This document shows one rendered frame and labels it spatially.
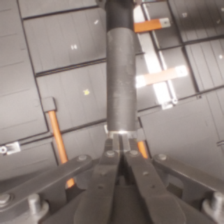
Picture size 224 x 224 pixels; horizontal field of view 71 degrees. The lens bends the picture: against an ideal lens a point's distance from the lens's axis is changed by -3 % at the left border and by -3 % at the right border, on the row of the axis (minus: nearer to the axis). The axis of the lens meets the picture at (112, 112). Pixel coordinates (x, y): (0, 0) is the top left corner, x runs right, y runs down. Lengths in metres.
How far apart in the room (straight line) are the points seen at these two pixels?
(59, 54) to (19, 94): 0.13
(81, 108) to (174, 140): 0.24
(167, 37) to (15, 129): 0.45
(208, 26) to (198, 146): 0.35
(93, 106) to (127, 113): 0.17
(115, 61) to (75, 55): 0.19
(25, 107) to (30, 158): 0.11
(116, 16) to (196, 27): 0.33
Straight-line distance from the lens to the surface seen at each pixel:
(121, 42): 0.25
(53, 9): 0.49
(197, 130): 0.46
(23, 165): 0.40
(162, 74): 0.45
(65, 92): 0.39
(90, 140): 0.38
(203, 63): 0.52
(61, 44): 0.43
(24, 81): 0.41
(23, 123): 0.40
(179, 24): 0.54
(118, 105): 0.22
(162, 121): 0.42
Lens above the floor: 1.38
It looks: 79 degrees down
